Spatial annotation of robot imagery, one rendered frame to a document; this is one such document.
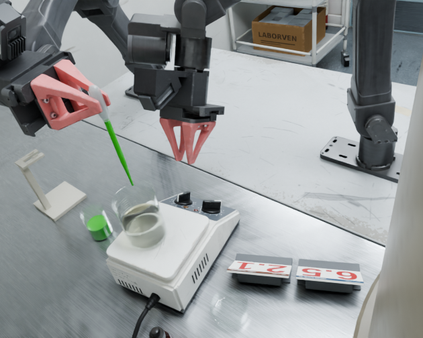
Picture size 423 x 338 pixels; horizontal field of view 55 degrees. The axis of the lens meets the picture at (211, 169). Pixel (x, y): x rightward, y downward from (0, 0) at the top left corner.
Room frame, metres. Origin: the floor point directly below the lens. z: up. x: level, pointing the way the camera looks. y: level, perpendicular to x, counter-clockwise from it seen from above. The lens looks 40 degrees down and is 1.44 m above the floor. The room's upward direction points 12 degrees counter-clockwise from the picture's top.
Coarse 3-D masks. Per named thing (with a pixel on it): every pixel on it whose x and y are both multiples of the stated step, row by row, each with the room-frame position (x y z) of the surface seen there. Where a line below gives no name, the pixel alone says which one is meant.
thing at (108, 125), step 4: (108, 124) 0.41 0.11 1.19; (108, 128) 0.41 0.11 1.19; (112, 128) 0.42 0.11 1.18; (108, 132) 0.41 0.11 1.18; (112, 132) 0.41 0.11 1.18; (112, 136) 0.41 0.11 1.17; (112, 140) 0.41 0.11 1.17; (116, 140) 0.42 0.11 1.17; (116, 144) 0.41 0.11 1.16; (116, 148) 0.41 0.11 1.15; (120, 148) 0.42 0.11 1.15; (116, 152) 0.42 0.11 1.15; (120, 152) 0.41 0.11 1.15; (120, 156) 0.41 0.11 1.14; (120, 160) 0.41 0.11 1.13; (124, 160) 0.42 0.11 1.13; (124, 164) 0.41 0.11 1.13; (124, 168) 0.42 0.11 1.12; (128, 172) 0.42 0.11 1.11; (128, 176) 0.42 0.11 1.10; (132, 184) 0.42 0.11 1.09
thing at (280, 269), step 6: (234, 264) 0.38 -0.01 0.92; (240, 264) 0.38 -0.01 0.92; (246, 264) 0.38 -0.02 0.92; (252, 264) 0.38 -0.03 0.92; (258, 264) 0.38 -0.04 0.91; (264, 264) 0.38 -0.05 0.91; (270, 264) 0.38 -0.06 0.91; (252, 270) 0.35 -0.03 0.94; (258, 270) 0.35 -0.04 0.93; (264, 270) 0.35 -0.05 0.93; (270, 270) 0.35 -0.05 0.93; (276, 270) 0.35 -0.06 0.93; (282, 270) 0.35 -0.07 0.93
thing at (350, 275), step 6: (300, 270) 0.35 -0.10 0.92; (306, 270) 0.35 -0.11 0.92; (312, 270) 0.34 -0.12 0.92; (318, 270) 0.34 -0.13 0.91; (324, 270) 0.34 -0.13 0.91; (330, 270) 0.34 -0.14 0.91; (336, 270) 0.34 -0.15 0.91; (318, 276) 0.32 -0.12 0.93; (324, 276) 0.32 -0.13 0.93; (330, 276) 0.32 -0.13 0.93; (336, 276) 0.32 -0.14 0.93; (342, 276) 0.32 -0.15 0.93; (348, 276) 0.32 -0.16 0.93; (354, 276) 0.32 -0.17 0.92
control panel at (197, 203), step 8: (168, 200) 0.52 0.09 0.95; (192, 200) 0.52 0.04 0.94; (200, 200) 0.53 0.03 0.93; (184, 208) 0.48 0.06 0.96; (192, 208) 0.49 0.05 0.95; (200, 208) 0.49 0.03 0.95; (224, 208) 0.49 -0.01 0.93; (208, 216) 0.45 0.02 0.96; (216, 216) 0.45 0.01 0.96; (224, 216) 0.46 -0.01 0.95
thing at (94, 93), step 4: (92, 88) 0.41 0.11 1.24; (92, 92) 0.41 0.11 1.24; (96, 92) 0.41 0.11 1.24; (92, 96) 0.41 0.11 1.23; (96, 96) 0.41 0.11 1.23; (100, 96) 0.41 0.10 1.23; (100, 100) 0.41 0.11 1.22; (100, 104) 0.41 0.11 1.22; (104, 104) 0.41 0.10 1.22; (104, 108) 0.41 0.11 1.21; (104, 112) 0.41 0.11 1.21; (100, 116) 0.41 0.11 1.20; (104, 116) 0.41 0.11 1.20
